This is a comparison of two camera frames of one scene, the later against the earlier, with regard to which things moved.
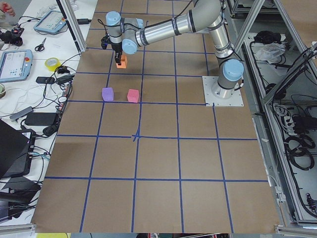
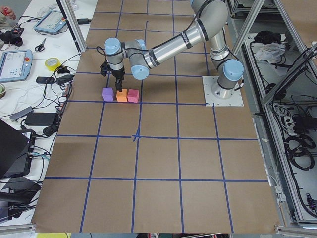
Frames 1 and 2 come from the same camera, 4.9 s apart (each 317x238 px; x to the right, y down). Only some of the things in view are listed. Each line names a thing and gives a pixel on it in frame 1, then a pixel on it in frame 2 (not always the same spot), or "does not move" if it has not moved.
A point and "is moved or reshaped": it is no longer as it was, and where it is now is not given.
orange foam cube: x=124 y=63 is moved or reshaped
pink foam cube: x=133 y=95 does not move
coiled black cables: x=299 y=148 does not move
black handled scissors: x=40 y=47 does not move
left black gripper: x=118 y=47 to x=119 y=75
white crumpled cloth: x=270 y=52 does not move
